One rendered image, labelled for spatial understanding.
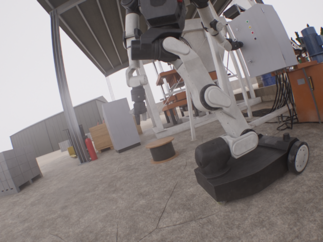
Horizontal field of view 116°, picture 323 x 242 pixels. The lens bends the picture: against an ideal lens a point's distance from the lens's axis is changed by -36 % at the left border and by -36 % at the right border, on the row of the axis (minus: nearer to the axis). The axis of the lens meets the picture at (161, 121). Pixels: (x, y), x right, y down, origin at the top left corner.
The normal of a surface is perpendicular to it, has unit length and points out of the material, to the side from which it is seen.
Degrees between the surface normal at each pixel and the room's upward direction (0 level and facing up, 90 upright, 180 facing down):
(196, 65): 115
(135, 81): 95
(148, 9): 98
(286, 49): 90
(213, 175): 0
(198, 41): 110
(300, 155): 90
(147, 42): 90
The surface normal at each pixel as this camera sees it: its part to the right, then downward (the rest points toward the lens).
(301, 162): 0.15, 0.01
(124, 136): 0.44, -0.09
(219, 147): -0.04, -0.48
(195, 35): 0.21, 0.34
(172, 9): -0.24, 0.29
